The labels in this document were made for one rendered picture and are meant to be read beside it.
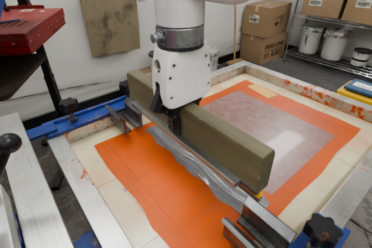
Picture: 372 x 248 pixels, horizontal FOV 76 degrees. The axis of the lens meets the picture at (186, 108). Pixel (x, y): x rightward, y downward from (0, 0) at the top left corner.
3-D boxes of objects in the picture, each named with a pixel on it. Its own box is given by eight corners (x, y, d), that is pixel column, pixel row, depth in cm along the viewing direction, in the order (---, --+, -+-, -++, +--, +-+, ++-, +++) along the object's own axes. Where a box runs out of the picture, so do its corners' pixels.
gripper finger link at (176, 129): (166, 112, 41) (168, 141, 44) (180, 105, 42) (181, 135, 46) (155, 104, 43) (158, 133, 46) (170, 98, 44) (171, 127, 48)
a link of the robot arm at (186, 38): (166, 34, 32) (168, 54, 33) (214, 23, 36) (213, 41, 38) (138, 24, 37) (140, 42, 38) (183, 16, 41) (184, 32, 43)
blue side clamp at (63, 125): (146, 107, 80) (144, 88, 76) (154, 113, 76) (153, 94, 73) (49, 145, 64) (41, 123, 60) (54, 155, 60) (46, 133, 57)
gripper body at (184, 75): (168, 48, 33) (171, 115, 39) (220, 34, 38) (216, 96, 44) (140, 36, 38) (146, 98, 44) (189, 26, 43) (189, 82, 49)
